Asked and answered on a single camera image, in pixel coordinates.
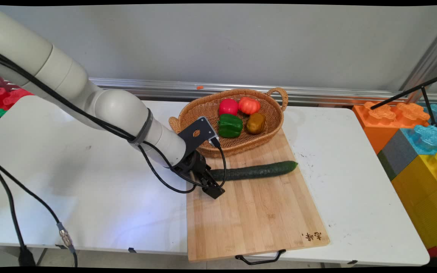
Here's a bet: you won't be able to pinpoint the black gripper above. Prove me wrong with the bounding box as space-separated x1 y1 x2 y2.
171 151 226 200

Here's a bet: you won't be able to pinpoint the green bell pepper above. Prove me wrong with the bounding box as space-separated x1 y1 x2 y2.
218 113 244 138

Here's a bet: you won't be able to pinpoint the dark green cucumber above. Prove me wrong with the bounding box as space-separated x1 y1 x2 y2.
208 161 299 181

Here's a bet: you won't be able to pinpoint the woven wicker basket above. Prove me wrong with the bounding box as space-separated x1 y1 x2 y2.
169 88 289 158

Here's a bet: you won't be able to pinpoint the bamboo cutting board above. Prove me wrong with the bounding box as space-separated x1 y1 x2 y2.
185 129 330 262

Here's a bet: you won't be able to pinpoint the brown yellow bell pepper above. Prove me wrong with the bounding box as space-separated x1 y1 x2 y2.
246 112 266 135

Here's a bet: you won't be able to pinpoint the red bell pepper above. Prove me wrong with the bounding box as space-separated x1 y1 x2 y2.
218 98 239 116

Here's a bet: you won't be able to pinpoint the orange tomato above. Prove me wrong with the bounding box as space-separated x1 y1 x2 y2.
238 97 261 115

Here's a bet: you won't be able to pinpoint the orange giant building block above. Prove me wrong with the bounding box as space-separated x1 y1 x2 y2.
352 101 431 154

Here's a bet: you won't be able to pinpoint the grey giant building block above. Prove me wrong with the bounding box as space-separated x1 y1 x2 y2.
377 129 421 181

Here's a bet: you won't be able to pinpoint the black tripod rods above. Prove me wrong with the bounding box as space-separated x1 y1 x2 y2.
370 71 437 132

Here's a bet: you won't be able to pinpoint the yellow giant building block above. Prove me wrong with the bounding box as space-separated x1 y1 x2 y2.
391 152 437 266

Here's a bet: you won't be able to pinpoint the red giant building block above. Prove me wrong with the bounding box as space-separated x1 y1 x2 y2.
0 86 35 113

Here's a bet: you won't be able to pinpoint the blue giant building block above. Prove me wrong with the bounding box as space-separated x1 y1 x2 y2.
401 103 437 155

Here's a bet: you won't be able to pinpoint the black camera usb cable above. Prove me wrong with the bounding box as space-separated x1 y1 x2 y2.
209 136 227 188

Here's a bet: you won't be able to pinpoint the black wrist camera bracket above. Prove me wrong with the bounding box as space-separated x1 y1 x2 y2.
178 116 221 152

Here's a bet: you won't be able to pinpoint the grey cable strap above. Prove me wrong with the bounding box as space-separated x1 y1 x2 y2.
128 108 154 147

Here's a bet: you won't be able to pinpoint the black cutting board handle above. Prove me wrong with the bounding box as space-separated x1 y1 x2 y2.
235 249 286 265

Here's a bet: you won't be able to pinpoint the horizontal aluminium rail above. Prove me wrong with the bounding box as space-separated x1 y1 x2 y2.
0 76 437 107

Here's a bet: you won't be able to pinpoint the black cable with metal connector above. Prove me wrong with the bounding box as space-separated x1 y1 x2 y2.
0 154 78 268

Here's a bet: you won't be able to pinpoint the black cable with plug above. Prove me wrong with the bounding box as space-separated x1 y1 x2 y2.
0 159 37 267

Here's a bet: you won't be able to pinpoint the slanted aluminium frame post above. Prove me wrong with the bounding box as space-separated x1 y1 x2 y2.
399 17 437 104

